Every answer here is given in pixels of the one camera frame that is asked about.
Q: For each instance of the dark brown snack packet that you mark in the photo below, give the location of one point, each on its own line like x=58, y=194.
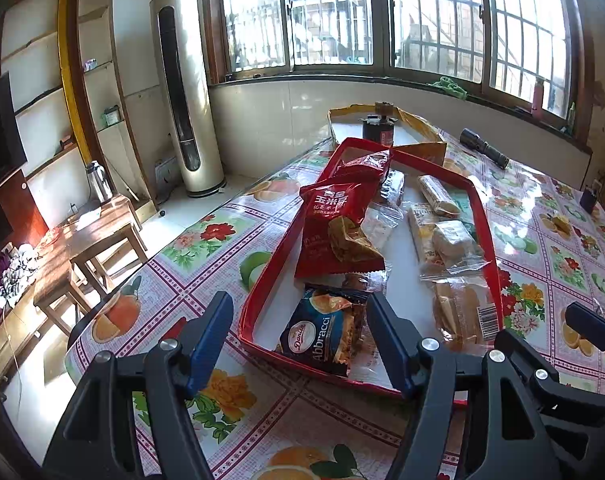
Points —
x=393, y=185

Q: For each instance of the wooden television cabinet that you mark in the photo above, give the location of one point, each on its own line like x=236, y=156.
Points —
x=12, y=330

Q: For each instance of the cardboard box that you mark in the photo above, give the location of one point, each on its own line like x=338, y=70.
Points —
x=422, y=130

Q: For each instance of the black flashlight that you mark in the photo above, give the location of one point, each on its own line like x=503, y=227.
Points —
x=482, y=146

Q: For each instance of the clear brown cake packet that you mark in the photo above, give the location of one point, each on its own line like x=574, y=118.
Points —
x=457, y=310

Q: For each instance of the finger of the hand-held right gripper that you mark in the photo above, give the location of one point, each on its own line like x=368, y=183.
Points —
x=515, y=345
x=592, y=328

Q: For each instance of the green cloth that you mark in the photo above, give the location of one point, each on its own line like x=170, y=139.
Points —
x=450, y=86

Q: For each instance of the wooden stool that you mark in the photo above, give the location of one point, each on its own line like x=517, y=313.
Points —
x=117, y=240

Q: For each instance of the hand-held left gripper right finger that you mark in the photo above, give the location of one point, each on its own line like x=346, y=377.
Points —
x=390, y=345

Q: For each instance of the low wooden table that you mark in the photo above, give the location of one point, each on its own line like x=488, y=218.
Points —
x=67, y=240

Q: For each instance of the floral fruit print tablecloth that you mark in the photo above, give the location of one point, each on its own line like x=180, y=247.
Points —
x=207, y=232

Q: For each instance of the white tower air conditioner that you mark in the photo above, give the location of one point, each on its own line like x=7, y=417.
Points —
x=197, y=110

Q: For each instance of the barred window wooden frame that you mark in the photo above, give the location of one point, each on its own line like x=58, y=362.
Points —
x=332, y=10

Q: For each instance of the clear packet brown nut bar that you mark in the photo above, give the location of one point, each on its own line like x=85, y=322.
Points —
x=357, y=281

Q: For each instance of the clear packet white sweet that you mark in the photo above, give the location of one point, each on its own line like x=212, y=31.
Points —
x=377, y=225

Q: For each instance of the red snack packet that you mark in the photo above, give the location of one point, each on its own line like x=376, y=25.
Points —
x=332, y=240
x=357, y=165

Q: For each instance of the pink bottle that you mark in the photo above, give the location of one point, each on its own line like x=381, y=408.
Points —
x=537, y=95

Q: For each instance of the dark blue snack packet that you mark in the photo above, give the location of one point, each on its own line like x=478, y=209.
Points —
x=317, y=335

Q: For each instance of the clear packet white cube cake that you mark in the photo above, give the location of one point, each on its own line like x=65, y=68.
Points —
x=452, y=240

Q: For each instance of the white wall shelving unit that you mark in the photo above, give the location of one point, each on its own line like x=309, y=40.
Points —
x=42, y=65

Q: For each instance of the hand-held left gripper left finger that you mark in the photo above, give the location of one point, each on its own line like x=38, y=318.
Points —
x=212, y=340

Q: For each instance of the small green container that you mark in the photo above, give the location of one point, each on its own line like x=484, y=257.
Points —
x=111, y=116

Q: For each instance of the green bottle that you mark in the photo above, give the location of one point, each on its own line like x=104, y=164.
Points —
x=571, y=119

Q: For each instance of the steel electric kettle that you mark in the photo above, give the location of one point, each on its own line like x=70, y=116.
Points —
x=100, y=182

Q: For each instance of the green snack packet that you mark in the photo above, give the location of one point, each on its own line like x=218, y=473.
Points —
x=465, y=206

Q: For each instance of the red rectangular tray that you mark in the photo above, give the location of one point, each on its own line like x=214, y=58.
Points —
x=270, y=290

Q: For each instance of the cream snack bar packet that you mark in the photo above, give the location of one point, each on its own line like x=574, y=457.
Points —
x=422, y=225

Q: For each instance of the long white cracker packet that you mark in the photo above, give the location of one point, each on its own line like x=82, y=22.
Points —
x=435, y=192

